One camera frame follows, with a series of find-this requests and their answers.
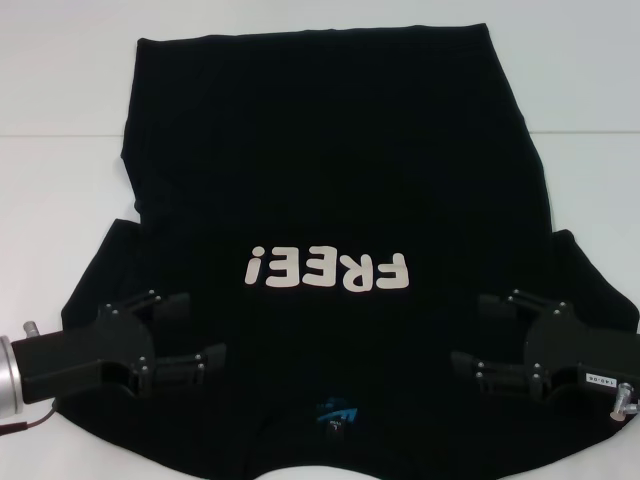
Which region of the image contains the black T-shirt with FREE print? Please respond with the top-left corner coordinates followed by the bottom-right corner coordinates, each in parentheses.
top-left (52, 20), bottom-right (640, 480)

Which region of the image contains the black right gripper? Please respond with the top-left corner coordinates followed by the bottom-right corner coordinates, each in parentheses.
top-left (449, 288), bottom-right (640, 404)

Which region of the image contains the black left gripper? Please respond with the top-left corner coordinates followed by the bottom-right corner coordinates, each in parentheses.
top-left (10, 288), bottom-right (229, 404)

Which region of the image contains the silver plug with grey cable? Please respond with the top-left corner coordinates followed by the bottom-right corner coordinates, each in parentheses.
top-left (607, 382), bottom-right (640, 421)

